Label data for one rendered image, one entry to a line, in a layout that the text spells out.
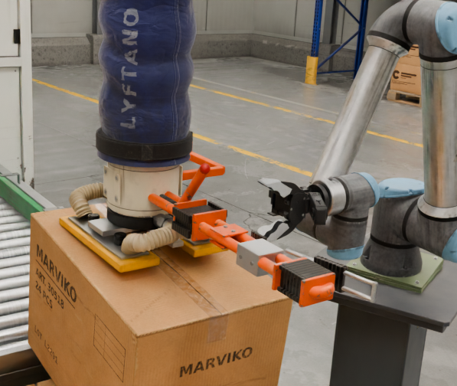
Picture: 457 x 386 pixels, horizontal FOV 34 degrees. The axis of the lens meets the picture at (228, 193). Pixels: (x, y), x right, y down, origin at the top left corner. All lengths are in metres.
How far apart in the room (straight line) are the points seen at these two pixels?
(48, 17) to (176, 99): 10.17
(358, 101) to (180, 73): 0.52
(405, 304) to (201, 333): 0.79
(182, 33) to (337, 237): 0.63
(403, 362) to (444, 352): 1.25
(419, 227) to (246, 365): 0.72
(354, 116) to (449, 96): 0.24
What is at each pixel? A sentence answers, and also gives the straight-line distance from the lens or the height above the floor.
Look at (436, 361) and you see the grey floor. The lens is 3.54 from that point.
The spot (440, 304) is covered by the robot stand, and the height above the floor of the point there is 0.75.
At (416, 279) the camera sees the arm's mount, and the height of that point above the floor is 0.77.
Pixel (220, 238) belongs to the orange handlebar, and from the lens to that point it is 1.48.
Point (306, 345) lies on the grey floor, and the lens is 3.49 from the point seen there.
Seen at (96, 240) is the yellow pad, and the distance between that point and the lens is 1.76.
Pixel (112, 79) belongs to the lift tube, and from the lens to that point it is 1.67.
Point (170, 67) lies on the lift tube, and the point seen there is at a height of 1.43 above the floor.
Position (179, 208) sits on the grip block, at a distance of 1.60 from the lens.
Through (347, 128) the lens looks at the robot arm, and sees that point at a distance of 1.95.
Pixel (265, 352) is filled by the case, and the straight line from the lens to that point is 1.75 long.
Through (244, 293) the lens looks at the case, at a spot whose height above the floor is 0.94.
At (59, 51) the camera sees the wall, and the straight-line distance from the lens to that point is 11.77.
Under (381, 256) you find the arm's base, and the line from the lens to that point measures 2.31.
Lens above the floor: 1.65
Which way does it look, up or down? 17 degrees down
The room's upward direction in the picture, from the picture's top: 3 degrees clockwise
